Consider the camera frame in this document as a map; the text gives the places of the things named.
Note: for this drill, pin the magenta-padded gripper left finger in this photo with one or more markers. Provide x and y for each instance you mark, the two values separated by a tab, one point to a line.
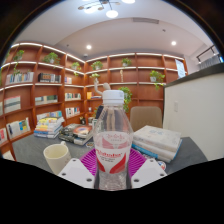
75	173

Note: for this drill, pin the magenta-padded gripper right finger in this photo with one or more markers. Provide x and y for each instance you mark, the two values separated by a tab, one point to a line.
148	171

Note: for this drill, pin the clear plastic water bottle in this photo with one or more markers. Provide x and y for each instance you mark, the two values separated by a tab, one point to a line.
112	146

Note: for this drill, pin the cream white cup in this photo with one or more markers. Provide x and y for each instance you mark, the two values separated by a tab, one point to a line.
56	158

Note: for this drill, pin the white book stack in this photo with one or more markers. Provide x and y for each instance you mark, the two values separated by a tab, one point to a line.
156	140

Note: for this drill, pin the flat pile of magazines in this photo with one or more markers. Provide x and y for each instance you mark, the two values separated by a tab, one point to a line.
76	133

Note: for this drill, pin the colourful book stack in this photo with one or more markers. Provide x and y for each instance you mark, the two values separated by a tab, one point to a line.
50	126

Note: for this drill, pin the tan upholstered chair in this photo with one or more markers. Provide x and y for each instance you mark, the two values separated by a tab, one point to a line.
146	116

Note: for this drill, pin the dark blue chair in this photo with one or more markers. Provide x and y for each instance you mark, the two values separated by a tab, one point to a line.
99	111

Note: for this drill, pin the white counter with dark top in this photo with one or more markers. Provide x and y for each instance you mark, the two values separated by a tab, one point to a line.
196	113

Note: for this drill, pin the wooden bookshelf unit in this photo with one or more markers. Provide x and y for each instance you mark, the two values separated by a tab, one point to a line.
50	93

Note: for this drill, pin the wooden artist mannequin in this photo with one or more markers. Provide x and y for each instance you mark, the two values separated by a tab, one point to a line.
104	86

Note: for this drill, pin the white curtain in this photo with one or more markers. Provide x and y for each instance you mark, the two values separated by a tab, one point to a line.
211	61

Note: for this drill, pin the round recessed ceiling light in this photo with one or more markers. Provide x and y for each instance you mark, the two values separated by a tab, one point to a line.
88	47
173	43

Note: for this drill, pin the ceiling air vent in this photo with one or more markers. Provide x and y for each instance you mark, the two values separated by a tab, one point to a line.
146	20

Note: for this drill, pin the multi-bulb ceiling lamp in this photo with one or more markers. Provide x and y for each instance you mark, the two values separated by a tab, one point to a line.
106	8

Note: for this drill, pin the white wall switch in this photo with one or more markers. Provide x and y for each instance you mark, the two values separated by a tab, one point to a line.
175	106

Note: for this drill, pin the black track light rail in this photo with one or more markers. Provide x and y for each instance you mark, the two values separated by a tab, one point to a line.
208	51

